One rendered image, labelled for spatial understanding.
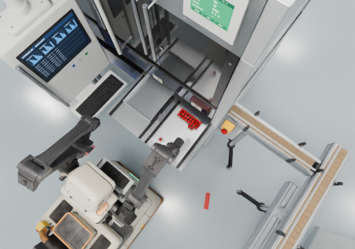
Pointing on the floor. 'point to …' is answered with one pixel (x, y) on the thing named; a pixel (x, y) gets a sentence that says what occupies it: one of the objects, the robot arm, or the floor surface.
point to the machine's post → (254, 50)
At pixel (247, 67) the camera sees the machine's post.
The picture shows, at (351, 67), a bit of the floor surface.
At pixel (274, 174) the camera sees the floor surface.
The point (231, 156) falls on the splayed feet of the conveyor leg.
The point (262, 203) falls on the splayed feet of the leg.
